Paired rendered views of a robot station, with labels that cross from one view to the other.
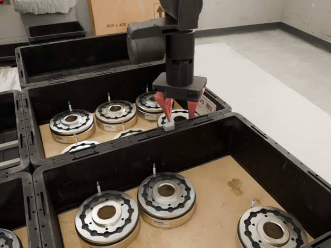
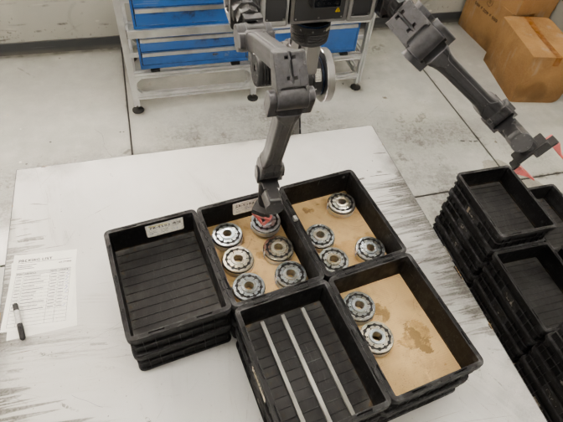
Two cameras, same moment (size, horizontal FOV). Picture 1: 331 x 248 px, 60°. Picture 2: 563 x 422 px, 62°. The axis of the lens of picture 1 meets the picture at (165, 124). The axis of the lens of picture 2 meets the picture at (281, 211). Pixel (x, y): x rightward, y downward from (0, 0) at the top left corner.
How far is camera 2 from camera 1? 1.43 m
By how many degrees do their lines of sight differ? 65
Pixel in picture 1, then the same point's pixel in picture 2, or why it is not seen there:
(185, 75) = not seen: hidden behind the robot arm
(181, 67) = not seen: hidden behind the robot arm
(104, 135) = (256, 270)
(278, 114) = (198, 174)
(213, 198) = (315, 220)
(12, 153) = (271, 326)
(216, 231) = (334, 223)
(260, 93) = (162, 174)
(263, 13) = not seen: outside the picture
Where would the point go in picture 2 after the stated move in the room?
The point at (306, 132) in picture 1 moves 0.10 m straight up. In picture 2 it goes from (225, 167) to (224, 150)
